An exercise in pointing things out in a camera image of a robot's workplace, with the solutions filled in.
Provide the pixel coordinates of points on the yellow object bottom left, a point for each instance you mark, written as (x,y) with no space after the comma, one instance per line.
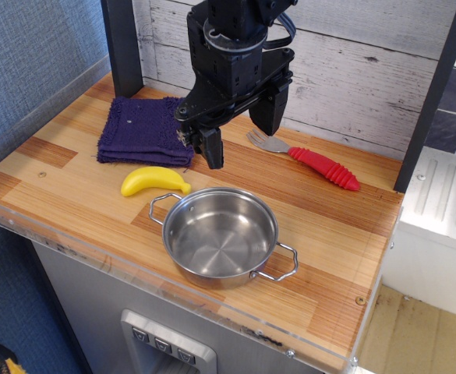
(10,367)

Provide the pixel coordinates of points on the dark right vertical post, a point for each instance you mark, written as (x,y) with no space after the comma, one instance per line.
(429,108)

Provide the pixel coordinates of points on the yellow toy banana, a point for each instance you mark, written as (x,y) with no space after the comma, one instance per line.
(153,177)

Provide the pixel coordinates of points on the red handled fork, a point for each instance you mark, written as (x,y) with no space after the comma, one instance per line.
(331,170)

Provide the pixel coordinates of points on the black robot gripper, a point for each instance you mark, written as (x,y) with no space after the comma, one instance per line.
(241,62)

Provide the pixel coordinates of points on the silver dispenser panel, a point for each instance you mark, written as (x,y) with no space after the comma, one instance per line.
(155,348)

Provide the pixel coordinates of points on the stainless steel pan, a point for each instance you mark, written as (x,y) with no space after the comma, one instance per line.
(219,238)

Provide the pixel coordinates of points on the clear acrylic edge guard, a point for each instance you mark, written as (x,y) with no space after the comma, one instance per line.
(93,287)

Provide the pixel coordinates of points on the purple folded towel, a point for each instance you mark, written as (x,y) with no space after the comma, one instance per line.
(143,131)

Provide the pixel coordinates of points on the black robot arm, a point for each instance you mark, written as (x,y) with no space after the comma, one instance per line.
(240,56)

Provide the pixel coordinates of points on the white ribbed side unit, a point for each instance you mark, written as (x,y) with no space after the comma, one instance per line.
(429,206)

